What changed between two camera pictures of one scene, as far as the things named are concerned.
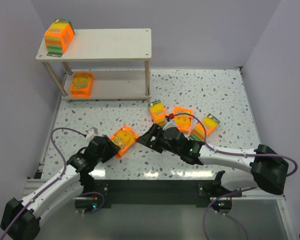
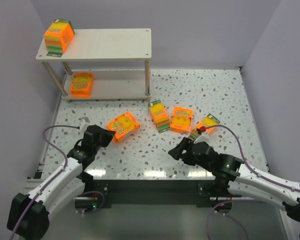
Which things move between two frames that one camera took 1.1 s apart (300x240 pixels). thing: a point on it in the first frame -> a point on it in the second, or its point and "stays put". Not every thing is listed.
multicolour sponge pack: [58, 37] stays put
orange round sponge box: [183, 122] stays put
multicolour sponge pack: [158, 112] stays put
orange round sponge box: [124, 137] -> [123, 125]
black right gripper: [154, 136] -> [185, 151]
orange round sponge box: [82, 85] stays put
